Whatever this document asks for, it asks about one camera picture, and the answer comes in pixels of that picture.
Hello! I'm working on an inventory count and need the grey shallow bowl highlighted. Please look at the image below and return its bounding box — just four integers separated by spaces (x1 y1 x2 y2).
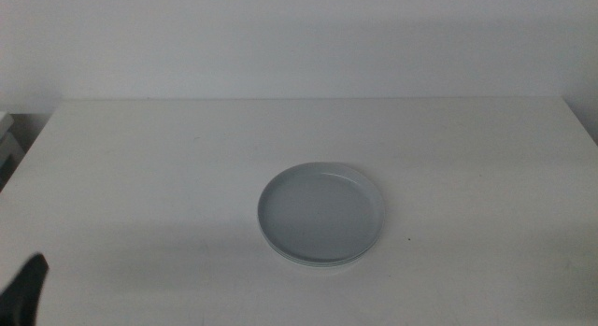
256 162 386 264

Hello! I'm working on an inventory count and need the white side table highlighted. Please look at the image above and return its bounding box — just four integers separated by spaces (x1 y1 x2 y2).
0 110 25 190

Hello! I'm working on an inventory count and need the white shallow bowl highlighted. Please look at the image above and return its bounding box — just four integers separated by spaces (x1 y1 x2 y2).
261 227 379 270

